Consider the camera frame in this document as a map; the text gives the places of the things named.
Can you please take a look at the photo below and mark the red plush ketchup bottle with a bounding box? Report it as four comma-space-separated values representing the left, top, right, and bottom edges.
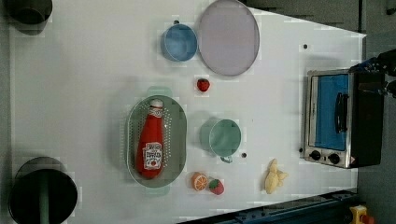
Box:
135, 99, 163, 179

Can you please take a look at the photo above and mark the black robot base upper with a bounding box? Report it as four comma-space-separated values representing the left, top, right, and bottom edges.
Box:
4, 0, 53, 24

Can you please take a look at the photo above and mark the black robot base lower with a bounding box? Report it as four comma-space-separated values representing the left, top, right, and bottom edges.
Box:
8, 157, 78, 224

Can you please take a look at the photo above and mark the small red strawberry toy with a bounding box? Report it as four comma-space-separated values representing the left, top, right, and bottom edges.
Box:
197, 78, 210, 92

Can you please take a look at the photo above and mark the green mug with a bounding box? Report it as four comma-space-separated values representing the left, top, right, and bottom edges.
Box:
199, 119, 242, 163

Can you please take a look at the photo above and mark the orange slice toy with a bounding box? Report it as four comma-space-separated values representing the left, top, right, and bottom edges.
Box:
191, 173, 208, 191

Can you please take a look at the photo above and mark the blue cup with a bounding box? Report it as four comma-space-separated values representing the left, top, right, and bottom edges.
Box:
160, 23, 198, 62

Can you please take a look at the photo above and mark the large red strawberry toy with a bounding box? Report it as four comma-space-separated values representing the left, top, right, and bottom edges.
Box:
208, 179, 224, 195

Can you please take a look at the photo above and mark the lilac round plate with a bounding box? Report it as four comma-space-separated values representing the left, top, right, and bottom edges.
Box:
198, 0, 260, 76

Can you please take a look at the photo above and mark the peeled banana toy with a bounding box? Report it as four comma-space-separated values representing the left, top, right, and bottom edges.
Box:
264, 159, 289, 194

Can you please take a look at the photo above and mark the silver toaster oven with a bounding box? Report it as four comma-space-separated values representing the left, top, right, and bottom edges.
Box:
303, 69, 385, 169

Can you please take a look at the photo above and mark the blue metal frame rail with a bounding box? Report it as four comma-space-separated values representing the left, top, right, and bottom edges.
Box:
181, 190, 361, 224

